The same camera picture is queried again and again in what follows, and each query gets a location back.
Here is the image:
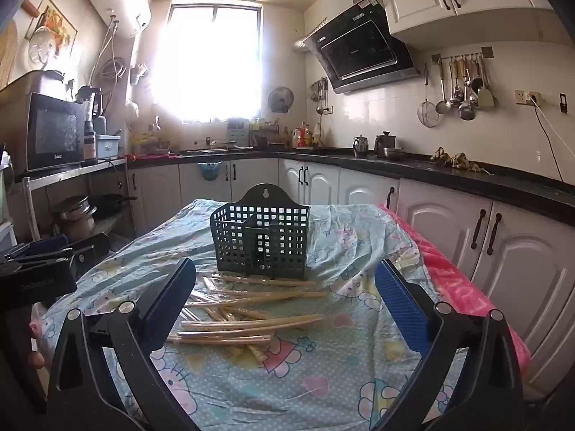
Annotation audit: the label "steel ladle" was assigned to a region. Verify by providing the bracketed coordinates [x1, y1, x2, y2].
[436, 60, 452, 114]

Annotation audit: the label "black spice rack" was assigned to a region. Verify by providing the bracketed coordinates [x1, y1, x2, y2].
[249, 119, 289, 152]

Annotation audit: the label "blender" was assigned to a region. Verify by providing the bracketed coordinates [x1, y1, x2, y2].
[75, 85, 105, 123]

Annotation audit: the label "dark bottle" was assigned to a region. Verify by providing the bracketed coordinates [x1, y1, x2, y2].
[83, 119, 98, 165]

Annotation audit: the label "black pot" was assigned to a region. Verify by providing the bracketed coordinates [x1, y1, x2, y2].
[374, 131, 405, 159]

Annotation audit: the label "white round plate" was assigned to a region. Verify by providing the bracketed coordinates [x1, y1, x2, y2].
[28, 27, 60, 71]

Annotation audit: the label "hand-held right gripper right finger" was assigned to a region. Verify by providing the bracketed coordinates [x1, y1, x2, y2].
[375, 258, 526, 431]

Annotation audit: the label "black spoon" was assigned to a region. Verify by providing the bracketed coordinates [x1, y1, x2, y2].
[469, 58, 484, 93]

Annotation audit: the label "metal shelf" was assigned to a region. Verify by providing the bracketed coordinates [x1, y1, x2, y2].
[13, 157, 129, 245]

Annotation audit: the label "blue hanging bin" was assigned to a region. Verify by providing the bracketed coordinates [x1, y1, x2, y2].
[198, 161, 222, 182]

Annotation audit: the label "blue plastic box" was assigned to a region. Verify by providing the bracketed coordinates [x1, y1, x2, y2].
[96, 134, 122, 159]

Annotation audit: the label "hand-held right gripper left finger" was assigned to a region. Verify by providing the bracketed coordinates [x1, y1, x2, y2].
[46, 257, 198, 431]

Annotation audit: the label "person's left hand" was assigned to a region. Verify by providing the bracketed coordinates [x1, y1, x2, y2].
[28, 318, 46, 366]

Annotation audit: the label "hanging kitchen tools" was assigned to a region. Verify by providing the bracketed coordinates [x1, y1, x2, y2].
[310, 78, 329, 116]

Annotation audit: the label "green plastic utensil basket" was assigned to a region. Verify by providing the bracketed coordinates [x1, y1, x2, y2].
[210, 184, 312, 279]

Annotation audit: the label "small wall fan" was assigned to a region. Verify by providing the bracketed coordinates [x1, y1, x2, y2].
[268, 86, 295, 113]

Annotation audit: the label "pile of chopsticks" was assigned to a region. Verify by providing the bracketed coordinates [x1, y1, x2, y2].
[166, 272, 331, 362]

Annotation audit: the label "green spatula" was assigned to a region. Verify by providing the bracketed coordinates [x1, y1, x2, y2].
[477, 56, 497, 109]

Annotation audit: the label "white water heater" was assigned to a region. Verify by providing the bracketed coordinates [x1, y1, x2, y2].
[84, 0, 152, 38]

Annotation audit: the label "cartoon printed bed sheet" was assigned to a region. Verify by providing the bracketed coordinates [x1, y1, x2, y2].
[33, 198, 477, 431]

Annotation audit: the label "white cable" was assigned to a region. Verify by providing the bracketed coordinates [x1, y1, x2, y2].
[537, 103, 575, 154]

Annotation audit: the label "stack of steel pots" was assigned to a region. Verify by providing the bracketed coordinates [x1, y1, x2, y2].
[50, 195, 98, 245]

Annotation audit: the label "brown rags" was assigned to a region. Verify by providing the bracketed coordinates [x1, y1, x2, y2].
[430, 147, 488, 174]

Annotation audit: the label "steel spoon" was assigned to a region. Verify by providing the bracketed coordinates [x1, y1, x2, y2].
[451, 60, 463, 107]

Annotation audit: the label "pink blanket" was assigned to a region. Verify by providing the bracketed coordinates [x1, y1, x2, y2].
[377, 204, 531, 369]

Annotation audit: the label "kitchen window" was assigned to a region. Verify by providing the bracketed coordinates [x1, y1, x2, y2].
[150, 2, 262, 123]

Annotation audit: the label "silver exhaust duct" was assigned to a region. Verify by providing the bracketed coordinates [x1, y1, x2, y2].
[294, 18, 328, 51]

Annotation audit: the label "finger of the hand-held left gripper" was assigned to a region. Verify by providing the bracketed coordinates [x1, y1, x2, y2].
[4, 235, 69, 261]
[63, 232, 111, 279]

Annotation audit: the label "coiled hoses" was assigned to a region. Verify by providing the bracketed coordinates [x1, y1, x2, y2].
[92, 18, 127, 95]

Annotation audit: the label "dark ladle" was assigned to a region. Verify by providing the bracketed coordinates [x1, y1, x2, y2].
[458, 60, 476, 121]

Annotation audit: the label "black kitchen countertop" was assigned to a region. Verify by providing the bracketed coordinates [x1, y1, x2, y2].
[128, 146, 575, 227]

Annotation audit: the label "black power cable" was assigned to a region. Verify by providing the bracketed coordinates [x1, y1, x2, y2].
[532, 99, 565, 181]

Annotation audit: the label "black microwave oven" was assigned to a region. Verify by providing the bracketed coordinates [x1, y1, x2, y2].
[0, 92, 86, 172]

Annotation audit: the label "wire skimmer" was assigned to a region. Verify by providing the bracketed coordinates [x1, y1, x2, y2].
[418, 65, 444, 128]

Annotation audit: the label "black range hood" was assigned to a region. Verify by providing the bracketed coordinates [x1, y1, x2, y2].
[305, 0, 420, 95]

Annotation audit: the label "metal utensil rail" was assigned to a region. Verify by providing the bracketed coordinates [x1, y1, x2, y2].
[432, 47, 494, 64]

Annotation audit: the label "wall poster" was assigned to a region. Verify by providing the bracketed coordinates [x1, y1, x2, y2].
[24, 0, 78, 55]

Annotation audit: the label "brown box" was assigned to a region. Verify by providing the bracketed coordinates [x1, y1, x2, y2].
[0, 70, 66, 100]

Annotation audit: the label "black frying pan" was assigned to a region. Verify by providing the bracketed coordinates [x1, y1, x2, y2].
[92, 194, 138, 221]

